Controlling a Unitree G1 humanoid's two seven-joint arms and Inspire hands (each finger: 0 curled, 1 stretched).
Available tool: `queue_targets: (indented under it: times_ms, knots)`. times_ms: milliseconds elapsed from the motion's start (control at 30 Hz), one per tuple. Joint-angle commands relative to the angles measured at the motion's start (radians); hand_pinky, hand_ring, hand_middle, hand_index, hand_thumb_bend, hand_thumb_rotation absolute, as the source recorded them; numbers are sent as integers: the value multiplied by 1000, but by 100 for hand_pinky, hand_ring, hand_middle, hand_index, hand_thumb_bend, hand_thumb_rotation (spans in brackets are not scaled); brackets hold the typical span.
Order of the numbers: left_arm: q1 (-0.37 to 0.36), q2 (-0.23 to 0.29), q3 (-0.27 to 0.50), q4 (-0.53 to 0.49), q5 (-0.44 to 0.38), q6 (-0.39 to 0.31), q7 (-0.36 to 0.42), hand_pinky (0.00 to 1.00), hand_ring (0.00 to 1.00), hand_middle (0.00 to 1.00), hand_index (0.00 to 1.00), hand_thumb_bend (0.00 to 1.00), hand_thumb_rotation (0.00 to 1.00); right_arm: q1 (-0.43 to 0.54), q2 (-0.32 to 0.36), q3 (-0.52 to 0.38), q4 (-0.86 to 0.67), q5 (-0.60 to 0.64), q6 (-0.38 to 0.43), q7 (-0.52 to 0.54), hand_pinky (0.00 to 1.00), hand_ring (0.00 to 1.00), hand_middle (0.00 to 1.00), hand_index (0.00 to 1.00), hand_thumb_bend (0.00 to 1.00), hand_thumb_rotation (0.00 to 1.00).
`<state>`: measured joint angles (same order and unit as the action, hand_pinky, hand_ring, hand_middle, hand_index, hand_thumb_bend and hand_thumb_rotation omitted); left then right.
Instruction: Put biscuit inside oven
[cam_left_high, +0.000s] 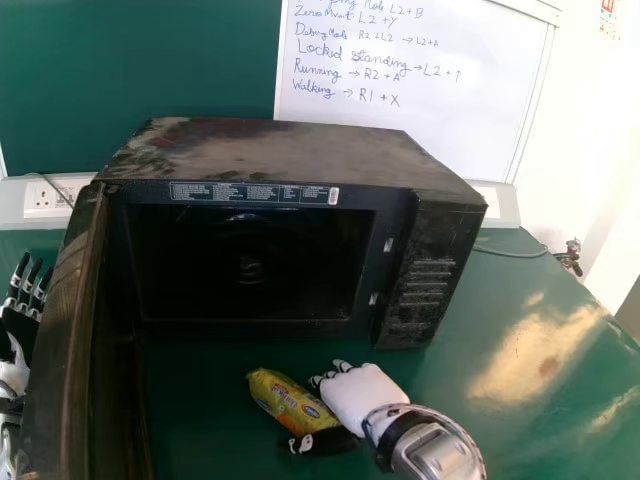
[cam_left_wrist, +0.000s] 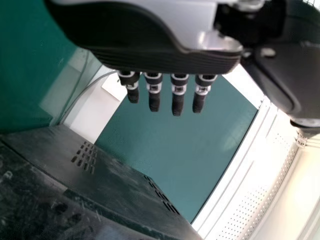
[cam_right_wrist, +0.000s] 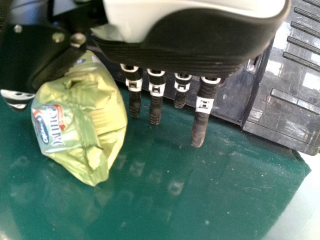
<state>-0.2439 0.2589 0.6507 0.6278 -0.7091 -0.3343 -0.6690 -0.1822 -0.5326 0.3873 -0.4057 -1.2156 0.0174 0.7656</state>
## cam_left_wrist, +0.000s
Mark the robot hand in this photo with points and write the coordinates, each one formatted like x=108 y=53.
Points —
x=155 y=37

